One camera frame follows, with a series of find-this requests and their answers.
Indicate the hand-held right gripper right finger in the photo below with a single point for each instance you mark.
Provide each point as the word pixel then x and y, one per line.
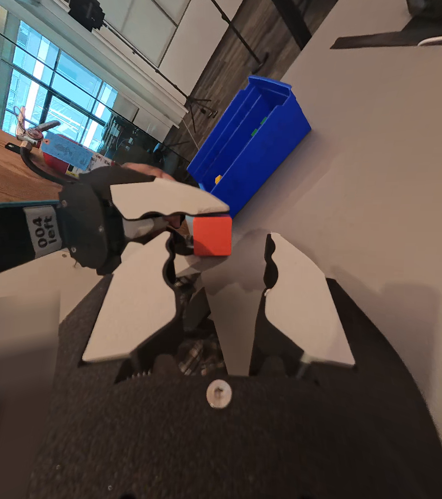
pixel 306 308

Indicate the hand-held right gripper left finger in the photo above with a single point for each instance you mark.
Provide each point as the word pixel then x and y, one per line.
pixel 135 308

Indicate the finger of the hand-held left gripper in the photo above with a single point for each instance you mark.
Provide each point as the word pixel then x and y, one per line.
pixel 166 197
pixel 143 230

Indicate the red wooden cube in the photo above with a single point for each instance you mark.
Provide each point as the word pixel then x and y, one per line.
pixel 213 236

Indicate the blue plastic bin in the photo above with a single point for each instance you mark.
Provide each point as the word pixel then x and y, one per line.
pixel 260 163

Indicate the person's left hand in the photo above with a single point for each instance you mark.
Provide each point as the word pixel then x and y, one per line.
pixel 151 171

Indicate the red fire extinguisher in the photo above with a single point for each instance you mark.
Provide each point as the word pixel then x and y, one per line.
pixel 49 160

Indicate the blue paper tag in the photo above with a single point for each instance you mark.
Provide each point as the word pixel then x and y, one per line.
pixel 67 152

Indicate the black light stand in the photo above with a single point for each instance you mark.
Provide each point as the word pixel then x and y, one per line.
pixel 187 98
pixel 262 59

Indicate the large glass window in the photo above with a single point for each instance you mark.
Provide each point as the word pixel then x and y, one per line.
pixel 69 78

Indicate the black ceiling device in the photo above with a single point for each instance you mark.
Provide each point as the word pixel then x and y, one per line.
pixel 86 13

